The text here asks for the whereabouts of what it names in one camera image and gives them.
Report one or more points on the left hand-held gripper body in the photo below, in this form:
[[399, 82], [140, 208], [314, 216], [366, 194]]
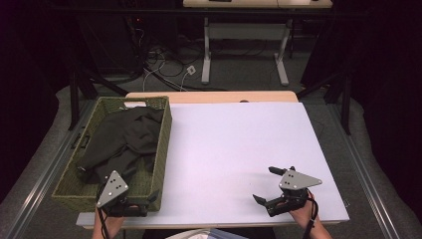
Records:
[[112, 189]]

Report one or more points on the white table mat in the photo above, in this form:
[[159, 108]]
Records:
[[232, 142]]

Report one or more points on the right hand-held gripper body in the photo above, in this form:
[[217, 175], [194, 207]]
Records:
[[295, 181]]

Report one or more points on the green woven basket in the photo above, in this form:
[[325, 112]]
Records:
[[159, 149]]

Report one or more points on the white-legged desk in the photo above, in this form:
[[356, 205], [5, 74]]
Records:
[[245, 31]]

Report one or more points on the white power plug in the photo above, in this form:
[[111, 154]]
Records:
[[191, 69]]

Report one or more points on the dark cloth garment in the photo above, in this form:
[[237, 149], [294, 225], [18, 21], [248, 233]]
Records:
[[126, 136]]

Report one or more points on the light wooden table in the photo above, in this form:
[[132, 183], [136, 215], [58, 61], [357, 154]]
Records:
[[215, 97]]

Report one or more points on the aluminium floor rail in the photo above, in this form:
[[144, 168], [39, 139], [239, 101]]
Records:
[[365, 179], [43, 186]]

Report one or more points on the person's light clothing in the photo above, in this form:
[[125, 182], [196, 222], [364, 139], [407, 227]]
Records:
[[205, 235]]

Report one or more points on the black metal stand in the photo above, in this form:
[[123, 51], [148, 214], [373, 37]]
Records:
[[346, 106], [73, 99]]

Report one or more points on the person's right hand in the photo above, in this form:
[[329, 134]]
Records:
[[303, 215]]

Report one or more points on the person's left hand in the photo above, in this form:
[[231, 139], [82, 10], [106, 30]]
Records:
[[114, 223]]

